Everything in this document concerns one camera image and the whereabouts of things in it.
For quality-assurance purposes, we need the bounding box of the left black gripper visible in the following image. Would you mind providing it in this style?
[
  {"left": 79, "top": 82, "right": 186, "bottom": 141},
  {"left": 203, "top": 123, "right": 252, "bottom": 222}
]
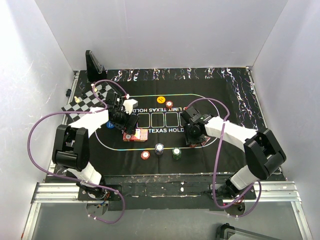
[{"left": 110, "top": 106, "right": 139, "bottom": 136}]

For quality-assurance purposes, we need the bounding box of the triangular dealer button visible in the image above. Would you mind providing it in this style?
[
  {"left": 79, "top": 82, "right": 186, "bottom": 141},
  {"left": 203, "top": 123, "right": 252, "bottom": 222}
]
[{"left": 201, "top": 136, "right": 211, "bottom": 146}]

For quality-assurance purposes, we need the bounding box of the blue small blind button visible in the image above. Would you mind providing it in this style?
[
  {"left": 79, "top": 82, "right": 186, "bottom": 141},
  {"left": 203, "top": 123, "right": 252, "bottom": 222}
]
[{"left": 106, "top": 121, "right": 115, "bottom": 129}]

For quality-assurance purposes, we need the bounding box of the red poker chip stack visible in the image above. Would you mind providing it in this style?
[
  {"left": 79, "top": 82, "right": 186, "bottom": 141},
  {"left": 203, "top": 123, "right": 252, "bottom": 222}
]
[{"left": 140, "top": 150, "right": 150, "bottom": 160}]

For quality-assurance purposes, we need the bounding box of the yellow big blind button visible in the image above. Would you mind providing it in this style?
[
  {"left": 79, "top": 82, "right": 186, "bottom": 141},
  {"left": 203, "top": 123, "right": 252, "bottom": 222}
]
[{"left": 156, "top": 96, "right": 166, "bottom": 104}]

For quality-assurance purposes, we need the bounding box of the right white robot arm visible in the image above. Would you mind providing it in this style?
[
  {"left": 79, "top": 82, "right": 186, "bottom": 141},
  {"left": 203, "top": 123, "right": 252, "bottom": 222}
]
[{"left": 181, "top": 106, "right": 287, "bottom": 199}]

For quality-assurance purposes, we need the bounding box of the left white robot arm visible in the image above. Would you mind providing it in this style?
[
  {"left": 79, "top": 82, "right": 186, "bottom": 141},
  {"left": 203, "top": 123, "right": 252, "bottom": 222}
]
[{"left": 52, "top": 92, "right": 139, "bottom": 200}]

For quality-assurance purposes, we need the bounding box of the red playing card deck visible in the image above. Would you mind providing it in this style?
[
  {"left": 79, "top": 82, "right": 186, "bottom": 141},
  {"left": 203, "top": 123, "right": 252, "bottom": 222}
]
[{"left": 122, "top": 128, "right": 149, "bottom": 142}]

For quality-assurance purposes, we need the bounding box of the black poker felt mat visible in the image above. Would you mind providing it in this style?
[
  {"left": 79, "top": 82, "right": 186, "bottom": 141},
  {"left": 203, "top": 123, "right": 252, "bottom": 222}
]
[{"left": 92, "top": 80, "right": 253, "bottom": 176}]

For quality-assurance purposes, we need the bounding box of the green poker chip stack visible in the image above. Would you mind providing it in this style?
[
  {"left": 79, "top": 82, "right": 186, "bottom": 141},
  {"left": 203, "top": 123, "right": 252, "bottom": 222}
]
[{"left": 172, "top": 147, "right": 182, "bottom": 160}]

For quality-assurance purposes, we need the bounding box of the black white chessboard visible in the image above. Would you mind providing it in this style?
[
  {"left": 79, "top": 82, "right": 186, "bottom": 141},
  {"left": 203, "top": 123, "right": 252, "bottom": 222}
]
[{"left": 61, "top": 83, "right": 111, "bottom": 112}]

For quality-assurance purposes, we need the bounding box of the gold chess piece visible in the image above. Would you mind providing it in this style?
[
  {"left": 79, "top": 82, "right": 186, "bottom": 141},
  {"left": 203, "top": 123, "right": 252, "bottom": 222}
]
[{"left": 74, "top": 96, "right": 80, "bottom": 103}]

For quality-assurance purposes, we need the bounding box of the black card shoe stand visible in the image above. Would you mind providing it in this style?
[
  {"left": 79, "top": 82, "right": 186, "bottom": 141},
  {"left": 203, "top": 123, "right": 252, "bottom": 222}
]
[{"left": 85, "top": 50, "right": 107, "bottom": 83}]

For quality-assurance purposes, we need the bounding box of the black case corner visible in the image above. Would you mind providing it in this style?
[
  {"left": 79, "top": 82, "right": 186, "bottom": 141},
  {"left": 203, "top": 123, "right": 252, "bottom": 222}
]
[{"left": 215, "top": 223, "right": 275, "bottom": 240}]

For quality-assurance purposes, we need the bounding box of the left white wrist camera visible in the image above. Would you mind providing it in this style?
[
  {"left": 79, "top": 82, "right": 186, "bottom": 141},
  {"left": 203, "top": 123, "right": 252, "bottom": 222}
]
[{"left": 122, "top": 99, "right": 138, "bottom": 115}]

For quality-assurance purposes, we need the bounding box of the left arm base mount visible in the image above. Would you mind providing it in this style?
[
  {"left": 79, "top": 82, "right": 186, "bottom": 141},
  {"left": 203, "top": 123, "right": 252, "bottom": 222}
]
[{"left": 77, "top": 183, "right": 123, "bottom": 218}]

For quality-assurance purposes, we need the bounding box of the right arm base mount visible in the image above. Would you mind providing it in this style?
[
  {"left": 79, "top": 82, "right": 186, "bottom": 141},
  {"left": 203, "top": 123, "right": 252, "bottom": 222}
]
[{"left": 201, "top": 182, "right": 254, "bottom": 210}]

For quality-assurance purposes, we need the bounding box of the aluminium front rail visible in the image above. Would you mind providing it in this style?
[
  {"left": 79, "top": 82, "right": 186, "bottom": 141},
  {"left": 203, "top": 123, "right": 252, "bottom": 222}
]
[{"left": 21, "top": 187, "right": 313, "bottom": 240}]

